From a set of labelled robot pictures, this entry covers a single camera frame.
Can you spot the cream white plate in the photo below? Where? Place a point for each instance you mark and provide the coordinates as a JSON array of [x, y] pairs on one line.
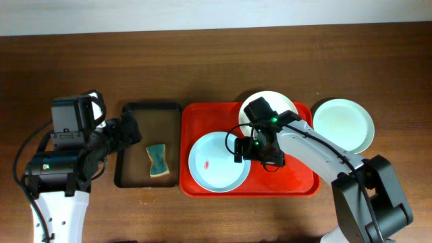
[[277, 102]]

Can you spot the red plastic tray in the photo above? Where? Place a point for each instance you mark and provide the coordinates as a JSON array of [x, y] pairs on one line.
[[198, 119]]

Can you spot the black plastic tray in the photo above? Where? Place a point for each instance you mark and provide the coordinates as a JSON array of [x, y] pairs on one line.
[[158, 123]]

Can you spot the mint green plate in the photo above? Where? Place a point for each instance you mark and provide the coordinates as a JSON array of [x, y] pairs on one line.
[[345, 123]]

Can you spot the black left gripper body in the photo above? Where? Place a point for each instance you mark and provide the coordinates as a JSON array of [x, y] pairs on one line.
[[128, 127]]

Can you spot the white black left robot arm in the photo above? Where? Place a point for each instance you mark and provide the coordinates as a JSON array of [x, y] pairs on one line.
[[58, 178]]

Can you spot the light blue plate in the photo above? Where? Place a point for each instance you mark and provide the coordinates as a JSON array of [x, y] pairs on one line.
[[212, 166]]

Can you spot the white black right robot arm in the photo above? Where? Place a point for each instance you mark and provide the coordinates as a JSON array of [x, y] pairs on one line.
[[370, 203]]

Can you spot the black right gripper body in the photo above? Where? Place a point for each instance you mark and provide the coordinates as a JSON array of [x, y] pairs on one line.
[[239, 150]]

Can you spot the green yellow sponge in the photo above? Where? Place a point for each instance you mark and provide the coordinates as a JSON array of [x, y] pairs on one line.
[[157, 156]]

